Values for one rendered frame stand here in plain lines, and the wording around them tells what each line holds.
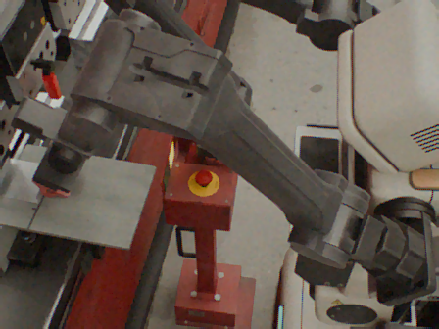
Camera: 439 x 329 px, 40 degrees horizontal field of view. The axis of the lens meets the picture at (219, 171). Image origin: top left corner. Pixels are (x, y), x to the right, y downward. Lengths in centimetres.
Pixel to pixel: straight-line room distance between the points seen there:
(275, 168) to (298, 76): 212
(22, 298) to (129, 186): 29
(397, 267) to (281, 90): 190
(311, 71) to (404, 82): 196
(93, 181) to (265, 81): 164
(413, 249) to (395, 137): 15
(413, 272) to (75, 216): 59
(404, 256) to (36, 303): 68
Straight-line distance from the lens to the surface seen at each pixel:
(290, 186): 65
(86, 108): 53
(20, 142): 126
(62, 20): 126
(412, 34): 86
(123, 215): 110
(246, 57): 279
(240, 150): 56
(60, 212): 112
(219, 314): 197
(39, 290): 120
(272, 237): 222
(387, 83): 82
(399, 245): 82
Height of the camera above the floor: 193
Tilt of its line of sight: 55 degrees down
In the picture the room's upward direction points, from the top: straight up
